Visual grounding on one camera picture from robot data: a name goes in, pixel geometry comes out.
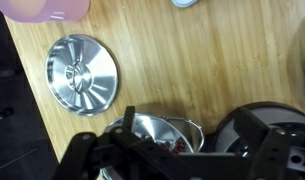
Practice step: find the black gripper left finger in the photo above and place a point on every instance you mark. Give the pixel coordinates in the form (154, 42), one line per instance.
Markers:
(102, 156)

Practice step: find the pink plastic cup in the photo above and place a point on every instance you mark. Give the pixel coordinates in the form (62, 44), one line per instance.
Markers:
(42, 10)

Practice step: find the round black grey tin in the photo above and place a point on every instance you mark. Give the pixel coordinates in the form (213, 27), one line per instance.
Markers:
(225, 133)

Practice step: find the silver steel lid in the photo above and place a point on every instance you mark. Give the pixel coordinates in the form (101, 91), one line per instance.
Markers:
(82, 75)

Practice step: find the white kitchen scale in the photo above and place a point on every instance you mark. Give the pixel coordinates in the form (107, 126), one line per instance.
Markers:
(184, 2)

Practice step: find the red kidney beans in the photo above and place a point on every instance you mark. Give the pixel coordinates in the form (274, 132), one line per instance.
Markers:
(178, 146)

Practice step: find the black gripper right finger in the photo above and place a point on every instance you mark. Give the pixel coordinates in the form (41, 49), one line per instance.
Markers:
(285, 153)

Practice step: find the silver steel pot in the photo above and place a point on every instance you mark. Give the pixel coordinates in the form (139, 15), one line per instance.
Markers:
(152, 128)

